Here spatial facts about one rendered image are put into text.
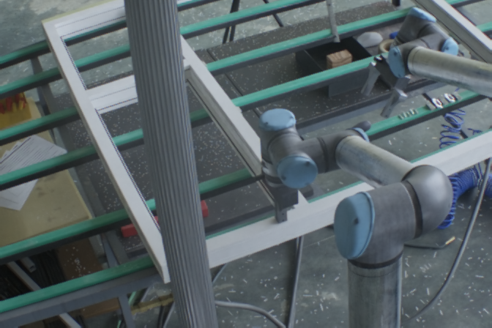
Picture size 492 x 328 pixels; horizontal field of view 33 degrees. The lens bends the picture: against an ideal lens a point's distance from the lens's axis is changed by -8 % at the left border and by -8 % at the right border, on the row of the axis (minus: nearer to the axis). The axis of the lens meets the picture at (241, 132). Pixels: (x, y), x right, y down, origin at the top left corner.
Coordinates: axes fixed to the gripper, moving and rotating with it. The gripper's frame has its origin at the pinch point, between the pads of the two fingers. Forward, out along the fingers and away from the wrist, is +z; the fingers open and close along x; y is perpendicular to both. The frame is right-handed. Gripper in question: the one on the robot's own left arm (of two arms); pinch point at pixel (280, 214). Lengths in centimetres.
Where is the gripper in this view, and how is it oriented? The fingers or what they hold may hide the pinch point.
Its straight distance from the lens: 245.4
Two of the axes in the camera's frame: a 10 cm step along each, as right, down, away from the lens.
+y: -9.1, 3.0, -2.8
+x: 4.1, 5.5, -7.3
